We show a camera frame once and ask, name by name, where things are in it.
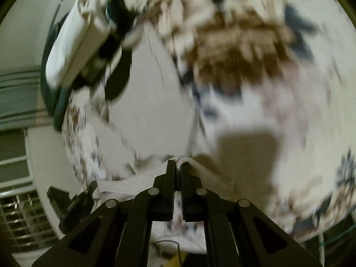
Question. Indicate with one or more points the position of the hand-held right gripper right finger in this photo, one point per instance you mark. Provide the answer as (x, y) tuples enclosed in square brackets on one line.
[(184, 181)]

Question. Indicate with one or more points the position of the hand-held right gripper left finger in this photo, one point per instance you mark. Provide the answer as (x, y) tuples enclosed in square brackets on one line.
[(170, 178)]

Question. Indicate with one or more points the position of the small white garment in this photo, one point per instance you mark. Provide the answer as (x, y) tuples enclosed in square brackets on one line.
[(144, 111)]

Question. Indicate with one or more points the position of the striped grey cloth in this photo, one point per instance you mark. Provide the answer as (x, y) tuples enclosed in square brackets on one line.
[(16, 100)]

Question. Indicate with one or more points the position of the yellow object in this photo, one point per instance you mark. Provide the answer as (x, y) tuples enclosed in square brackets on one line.
[(173, 261)]

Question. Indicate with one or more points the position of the black plastic object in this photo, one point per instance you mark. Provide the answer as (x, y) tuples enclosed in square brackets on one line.
[(69, 205)]

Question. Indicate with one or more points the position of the floral printed blanket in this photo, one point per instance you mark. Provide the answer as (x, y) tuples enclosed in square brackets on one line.
[(236, 47)]

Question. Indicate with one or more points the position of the white window frame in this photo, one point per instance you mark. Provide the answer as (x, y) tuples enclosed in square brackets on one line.
[(14, 160)]

